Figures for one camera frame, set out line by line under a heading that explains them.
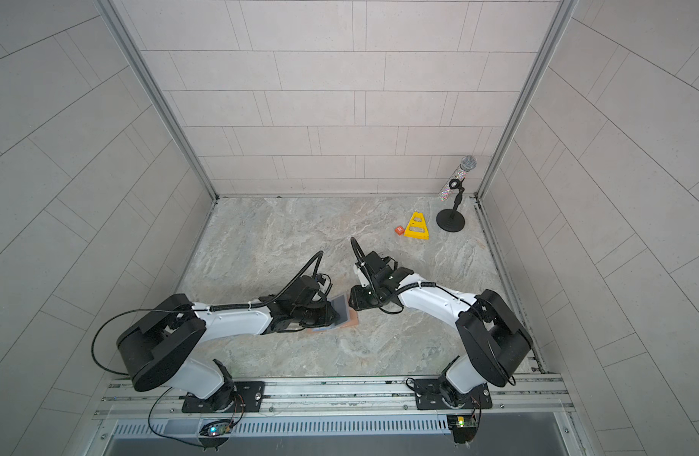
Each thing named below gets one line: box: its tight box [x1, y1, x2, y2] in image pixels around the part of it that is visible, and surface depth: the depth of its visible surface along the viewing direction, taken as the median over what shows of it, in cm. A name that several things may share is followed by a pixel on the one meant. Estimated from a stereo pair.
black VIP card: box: [330, 294, 349, 326], surface depth 84 cm
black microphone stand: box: [435, 177, 466, 233], surface depth 109 cm
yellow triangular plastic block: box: [404, 211, 430, 241], surface depth 108 cm
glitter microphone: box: [440, 154, 478, 203], surface depth 92 cm
